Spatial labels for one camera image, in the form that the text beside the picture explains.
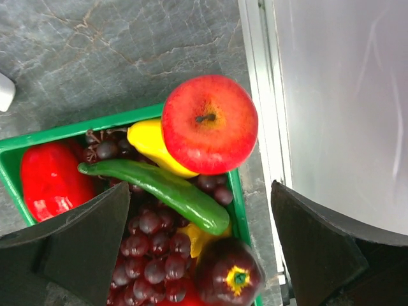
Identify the green chili pepper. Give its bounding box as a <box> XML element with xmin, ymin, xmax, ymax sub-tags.
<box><xmin>77</xmin><ymin>159</ymin><xmax>230</xmax><ymax>235</ymax></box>

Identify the aluminium frame post right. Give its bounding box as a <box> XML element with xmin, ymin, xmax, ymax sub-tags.
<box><xmin>238</xmin><ymin>1</ymin><xmax>292</xmax><ymax>305</ymax></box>

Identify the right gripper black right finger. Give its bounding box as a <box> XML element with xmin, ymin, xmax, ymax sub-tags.
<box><xmin>271</xmin><ymin>181</ymin><xmax>407</xmax><ymax>305</ymax></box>

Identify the dark purple mangosteen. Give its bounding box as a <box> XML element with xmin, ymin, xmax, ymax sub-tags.
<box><xmin>194</xmin><ymin>237</ymin><xmax>265</xmax><ymax>305</ymax></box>

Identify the silver clothes rack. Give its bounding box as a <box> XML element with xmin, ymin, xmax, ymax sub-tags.
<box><xmin>0</xmin><ymin>73</ymin><xmax>16</xmax><ymax>112</ymax></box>

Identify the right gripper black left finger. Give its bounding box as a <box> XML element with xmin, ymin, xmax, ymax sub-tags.
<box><xmin>1</xmin><ymin>183</ymin><xmax>130</xmax><ymax>305</ymax></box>

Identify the green fruit tray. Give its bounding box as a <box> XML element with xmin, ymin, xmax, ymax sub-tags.
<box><xmin>0</xmin><ymin>102</ymin><xmax>264</xmax><ymax>306</ymax></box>

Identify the yellow pepper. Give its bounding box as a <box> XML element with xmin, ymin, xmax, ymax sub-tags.
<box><xmin>127</xmin><ymin>118</ymin><xmax>198</xmax><ymax>179</ymax></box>

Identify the red bell pepper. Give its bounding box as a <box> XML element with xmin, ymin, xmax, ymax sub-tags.
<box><xmin>20</xmin><ymin>138</ymin><xmax>97</xmax><ymax>222</ymax></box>

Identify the red apple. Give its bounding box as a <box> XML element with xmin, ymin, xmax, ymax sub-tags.
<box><xmin>161</xmin><ymin>75</ymin><xmax>259</xmax><ymax>175</ymax></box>

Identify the yellow mango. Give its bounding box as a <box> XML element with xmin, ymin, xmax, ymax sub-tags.
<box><xmin>177</xmin><ymin>222</ymin><xmax>233</xmax><ymax>258</ymax></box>

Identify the purple grape bunch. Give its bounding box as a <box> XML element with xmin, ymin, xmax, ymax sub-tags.
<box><xmin>82</xmin><ymin>127</ymin><xmax>235</xmax><ymax>306</ymax></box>

